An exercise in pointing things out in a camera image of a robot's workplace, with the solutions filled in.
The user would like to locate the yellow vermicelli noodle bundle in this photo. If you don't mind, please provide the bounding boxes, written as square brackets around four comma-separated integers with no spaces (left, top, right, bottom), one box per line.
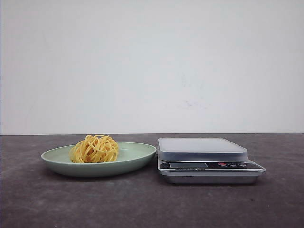
[69,135,119,163]

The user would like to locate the light green round plate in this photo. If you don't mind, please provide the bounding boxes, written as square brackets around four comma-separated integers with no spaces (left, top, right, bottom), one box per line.
[41,142,157,178]

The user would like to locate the silver digital kitchen scale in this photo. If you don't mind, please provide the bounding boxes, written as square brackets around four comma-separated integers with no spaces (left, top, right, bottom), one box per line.
[157,138,266,184]

